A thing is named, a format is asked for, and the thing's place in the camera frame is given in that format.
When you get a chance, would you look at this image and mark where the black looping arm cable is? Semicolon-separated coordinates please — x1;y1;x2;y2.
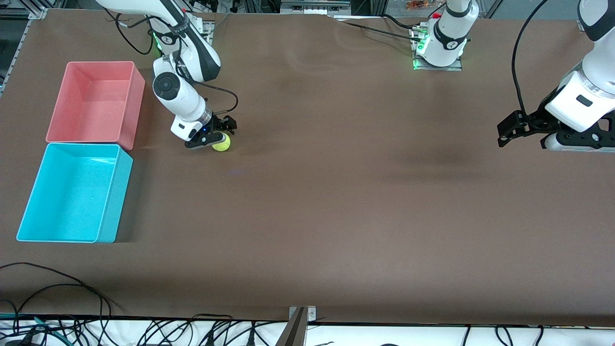
103;10;155;55

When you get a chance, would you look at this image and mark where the blue plastic bin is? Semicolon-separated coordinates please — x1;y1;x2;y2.
16;143;134;244

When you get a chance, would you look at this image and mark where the small metal bracket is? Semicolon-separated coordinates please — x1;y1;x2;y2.
289;306;317;323

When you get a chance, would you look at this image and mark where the pink plastic bin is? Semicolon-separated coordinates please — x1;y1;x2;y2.
46;61;146;150

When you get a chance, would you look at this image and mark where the black camera pole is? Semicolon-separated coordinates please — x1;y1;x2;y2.
275;308;308;346

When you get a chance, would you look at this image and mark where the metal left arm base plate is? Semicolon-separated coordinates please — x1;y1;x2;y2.
411;24;464;72

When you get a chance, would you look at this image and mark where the black base cable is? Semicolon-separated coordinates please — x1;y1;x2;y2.
343;13;424;42

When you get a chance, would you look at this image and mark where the long black cable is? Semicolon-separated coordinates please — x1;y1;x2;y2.
0;262;114;332

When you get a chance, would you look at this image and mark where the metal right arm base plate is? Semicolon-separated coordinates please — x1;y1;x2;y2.
195;20;215;49

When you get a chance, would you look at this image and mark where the teal cable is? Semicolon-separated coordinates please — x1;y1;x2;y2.
0;313;66;345

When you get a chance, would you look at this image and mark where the aluminium table edge rail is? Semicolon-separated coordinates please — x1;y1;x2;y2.
0;7;49;97

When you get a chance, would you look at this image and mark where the silver aluminium rail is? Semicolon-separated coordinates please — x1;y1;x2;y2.
280;0;351;14

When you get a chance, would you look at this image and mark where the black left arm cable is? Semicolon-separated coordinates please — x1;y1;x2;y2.
511;0;551;119

